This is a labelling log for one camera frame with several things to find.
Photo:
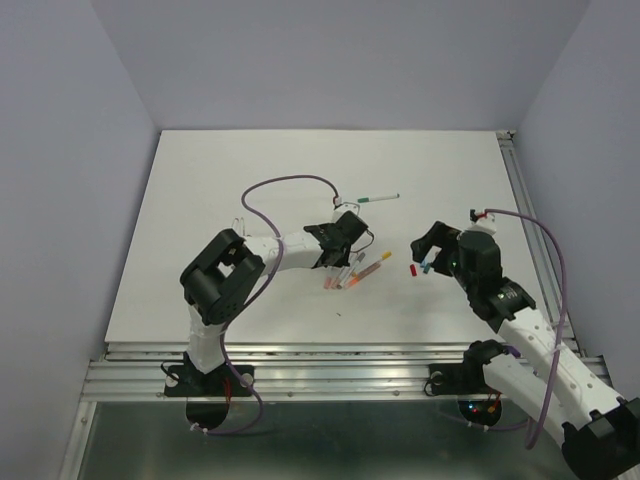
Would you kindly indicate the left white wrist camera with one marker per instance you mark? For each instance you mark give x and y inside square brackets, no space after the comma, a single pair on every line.
[350,206]

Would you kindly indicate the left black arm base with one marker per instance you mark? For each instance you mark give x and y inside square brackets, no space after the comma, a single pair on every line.
[216,403]

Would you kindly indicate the tan orange tipped marker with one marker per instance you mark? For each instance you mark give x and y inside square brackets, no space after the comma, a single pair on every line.
[354,281]

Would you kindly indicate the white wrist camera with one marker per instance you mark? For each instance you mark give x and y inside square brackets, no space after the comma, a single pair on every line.
[482,221]
[350,206]

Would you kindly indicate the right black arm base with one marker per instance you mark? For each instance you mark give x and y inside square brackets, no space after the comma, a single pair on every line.
[467,378]

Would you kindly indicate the aluminium right side rail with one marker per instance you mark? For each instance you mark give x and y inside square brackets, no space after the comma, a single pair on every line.
[535,236]

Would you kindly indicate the yellow capped marker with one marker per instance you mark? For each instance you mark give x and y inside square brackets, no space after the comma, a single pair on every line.
[373,265]

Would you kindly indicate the grey capped marker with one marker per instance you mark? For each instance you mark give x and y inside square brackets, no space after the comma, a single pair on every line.
[358,259]

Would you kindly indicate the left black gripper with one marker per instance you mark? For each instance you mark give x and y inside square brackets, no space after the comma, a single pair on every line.
[343,258]

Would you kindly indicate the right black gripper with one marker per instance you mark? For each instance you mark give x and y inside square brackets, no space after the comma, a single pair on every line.
[440,235]

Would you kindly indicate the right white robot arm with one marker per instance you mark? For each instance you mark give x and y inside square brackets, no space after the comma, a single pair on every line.
[596,428]

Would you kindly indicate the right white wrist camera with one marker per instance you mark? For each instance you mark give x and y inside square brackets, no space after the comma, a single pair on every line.
[482,221]

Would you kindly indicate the aluminium front rail frame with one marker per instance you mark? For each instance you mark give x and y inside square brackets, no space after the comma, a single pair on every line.
[323,411]

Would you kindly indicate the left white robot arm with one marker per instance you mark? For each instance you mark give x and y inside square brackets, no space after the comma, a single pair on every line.
[218,282]

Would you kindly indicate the green capped thin marker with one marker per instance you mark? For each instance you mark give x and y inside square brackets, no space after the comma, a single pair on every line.
[371,199]

